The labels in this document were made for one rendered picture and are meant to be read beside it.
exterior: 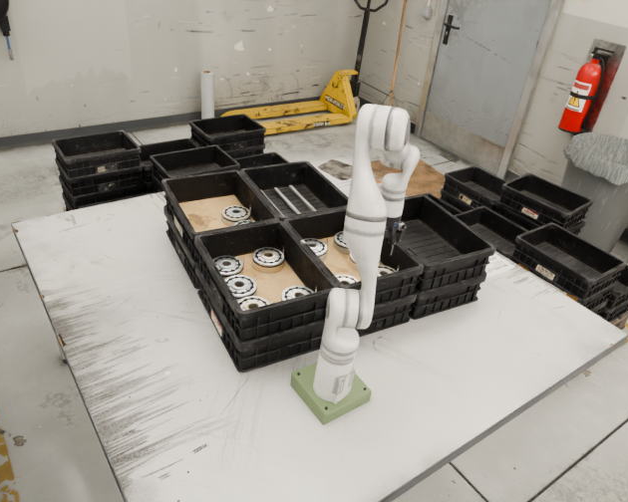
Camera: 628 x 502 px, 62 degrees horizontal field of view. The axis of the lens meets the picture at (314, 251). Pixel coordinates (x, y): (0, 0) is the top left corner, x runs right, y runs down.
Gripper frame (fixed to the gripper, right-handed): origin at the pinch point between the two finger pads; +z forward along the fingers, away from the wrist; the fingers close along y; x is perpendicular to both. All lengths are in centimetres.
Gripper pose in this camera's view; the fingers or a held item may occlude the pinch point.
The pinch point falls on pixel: (381, 251)
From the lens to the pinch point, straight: 160.2
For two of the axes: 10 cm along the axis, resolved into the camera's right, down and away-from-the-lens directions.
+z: -0.9, 8.3, 5.4
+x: -4.6, -5.2, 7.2
